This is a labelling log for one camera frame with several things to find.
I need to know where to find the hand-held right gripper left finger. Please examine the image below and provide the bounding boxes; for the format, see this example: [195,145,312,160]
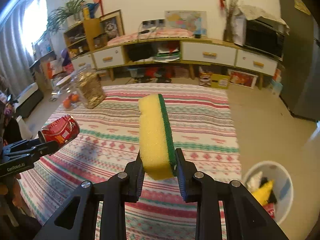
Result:
[34,150,145,240]

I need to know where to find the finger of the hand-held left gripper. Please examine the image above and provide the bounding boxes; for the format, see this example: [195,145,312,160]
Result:
[26,141,59,161]
[2,138,43,153]

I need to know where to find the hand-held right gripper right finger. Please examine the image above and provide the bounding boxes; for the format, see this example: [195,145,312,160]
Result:
[175,148,290,240]

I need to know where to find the red soda can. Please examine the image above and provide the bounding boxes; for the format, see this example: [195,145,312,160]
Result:
[38,115,80,147]

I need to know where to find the yellow green sponge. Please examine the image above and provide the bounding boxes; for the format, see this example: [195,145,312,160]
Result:
[138,94,176,180]

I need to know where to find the white plastic trash bin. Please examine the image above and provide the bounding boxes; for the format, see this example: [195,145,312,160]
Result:
[242,161,293,225]

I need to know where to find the person's left hand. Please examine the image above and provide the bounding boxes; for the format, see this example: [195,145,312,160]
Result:
[0,174,24,205]

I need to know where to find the striped patterned tablecloth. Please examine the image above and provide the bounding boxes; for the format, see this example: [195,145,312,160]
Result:
[19,84,242,240]

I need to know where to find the oranges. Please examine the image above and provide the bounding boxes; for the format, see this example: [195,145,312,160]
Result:
[62,93,80,109]

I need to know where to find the glass jar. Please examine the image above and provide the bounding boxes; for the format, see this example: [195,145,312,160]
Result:
[75,64,106,109]

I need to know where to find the yellow packet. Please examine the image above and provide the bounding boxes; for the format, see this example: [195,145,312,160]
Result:
[251,180,275,203]

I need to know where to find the grey curtain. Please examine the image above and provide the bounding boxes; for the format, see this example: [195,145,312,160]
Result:
[0,0,50,100]

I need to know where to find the yellow cardboard box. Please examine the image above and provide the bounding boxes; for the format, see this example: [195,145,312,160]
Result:
[199,72,231,90]

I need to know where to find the red framed picture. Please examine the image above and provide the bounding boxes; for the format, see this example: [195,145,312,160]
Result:
[228,69,259,89]

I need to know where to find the yellow wooden shelf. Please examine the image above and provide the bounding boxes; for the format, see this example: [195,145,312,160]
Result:
[63,19,101,55]

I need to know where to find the black device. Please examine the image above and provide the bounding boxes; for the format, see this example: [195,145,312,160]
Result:
[127,44,155,62]

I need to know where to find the white wooden TV cabinet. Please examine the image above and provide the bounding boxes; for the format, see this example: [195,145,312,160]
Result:
[71,36,279,90]

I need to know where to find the blue white box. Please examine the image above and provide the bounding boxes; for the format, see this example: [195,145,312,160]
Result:
[271,80,283,96]

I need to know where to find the framed cat picture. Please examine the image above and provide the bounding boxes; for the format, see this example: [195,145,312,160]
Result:
[99,9,125,42]

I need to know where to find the green potted plant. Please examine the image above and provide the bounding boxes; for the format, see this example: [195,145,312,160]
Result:
[46,0,90,32]

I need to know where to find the pink runner cloth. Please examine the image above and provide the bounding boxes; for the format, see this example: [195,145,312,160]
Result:
[107,29,193,47]

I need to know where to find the map poster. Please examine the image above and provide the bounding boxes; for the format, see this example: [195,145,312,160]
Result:
[164,10,208,37]

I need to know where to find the grey refrigerator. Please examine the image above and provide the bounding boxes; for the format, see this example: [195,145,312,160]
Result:
[275,0,320,119]

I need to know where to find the power strip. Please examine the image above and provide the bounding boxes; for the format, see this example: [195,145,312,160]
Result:
[142,19,165,27]

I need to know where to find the black microwave oven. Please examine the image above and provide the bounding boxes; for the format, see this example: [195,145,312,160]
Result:
[244,19,285,60]

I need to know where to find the vase with dried flowers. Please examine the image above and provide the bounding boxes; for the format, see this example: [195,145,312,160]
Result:
[223,0,242,43]

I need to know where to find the white patterned cover cloth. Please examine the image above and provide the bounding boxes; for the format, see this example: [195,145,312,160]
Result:
[237,4,290,34]

